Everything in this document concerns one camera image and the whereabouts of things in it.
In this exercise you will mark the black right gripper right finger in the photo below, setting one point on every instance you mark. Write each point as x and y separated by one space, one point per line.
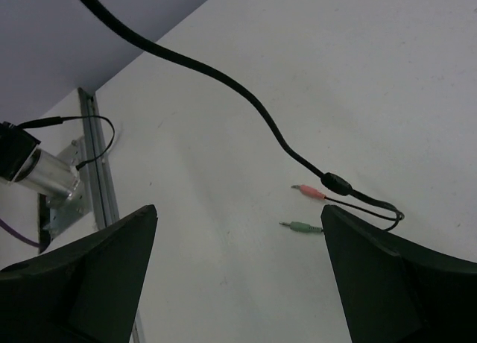
394 290

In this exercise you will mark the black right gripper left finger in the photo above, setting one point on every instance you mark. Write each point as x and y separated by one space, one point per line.
85 291

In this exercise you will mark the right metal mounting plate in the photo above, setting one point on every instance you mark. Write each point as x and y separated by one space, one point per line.
72 200

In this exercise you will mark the aluminium rail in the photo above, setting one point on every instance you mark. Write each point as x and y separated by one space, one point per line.
95 129

